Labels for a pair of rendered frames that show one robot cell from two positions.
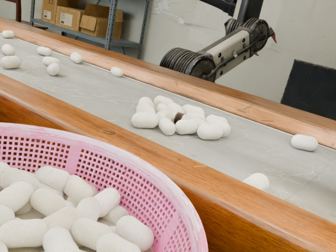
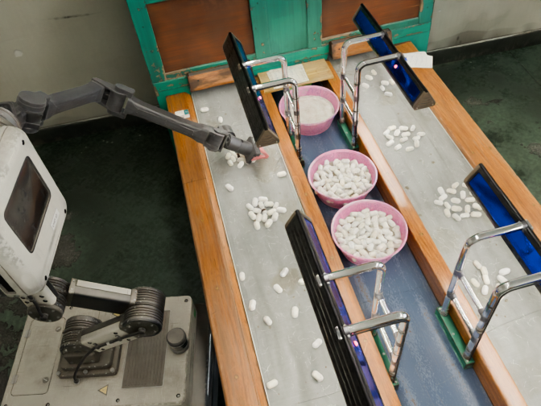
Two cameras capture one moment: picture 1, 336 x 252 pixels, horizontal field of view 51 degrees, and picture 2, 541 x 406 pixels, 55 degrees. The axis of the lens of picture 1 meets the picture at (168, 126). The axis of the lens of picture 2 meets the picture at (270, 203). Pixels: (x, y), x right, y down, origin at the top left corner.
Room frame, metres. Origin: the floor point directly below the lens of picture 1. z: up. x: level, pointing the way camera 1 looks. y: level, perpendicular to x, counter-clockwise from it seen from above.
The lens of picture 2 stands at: (1.26, 0.96, 2.25)
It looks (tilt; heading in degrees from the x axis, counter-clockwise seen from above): 50 degrees down; 231
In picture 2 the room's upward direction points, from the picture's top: 8 degrees counter-clockwise
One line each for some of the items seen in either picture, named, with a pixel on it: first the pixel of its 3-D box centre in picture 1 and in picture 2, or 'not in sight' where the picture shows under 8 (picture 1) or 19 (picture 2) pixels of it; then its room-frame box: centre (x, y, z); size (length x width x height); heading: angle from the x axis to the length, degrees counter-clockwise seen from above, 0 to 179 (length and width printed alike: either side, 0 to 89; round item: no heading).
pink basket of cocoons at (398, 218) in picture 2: not in sight; (368, 236); (0.32, 0.34, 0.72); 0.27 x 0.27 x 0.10
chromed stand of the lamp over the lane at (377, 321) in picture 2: not in sight; (359, 334); (0.71, 0.60, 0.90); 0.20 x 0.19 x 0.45; 59
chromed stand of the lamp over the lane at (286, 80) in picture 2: not in sight; (272, 116); (0.21, -0.23, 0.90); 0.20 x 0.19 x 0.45; 59
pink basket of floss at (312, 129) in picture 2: not in sight; (309, 112); (-0.05, -0.28, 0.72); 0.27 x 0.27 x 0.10
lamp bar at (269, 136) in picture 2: not in sight; (247, 84); (0.27, -0.28, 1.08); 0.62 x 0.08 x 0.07; 59
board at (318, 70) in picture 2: not in sight; (295, 75); (-0.17, -0.47, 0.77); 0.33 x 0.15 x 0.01; 149
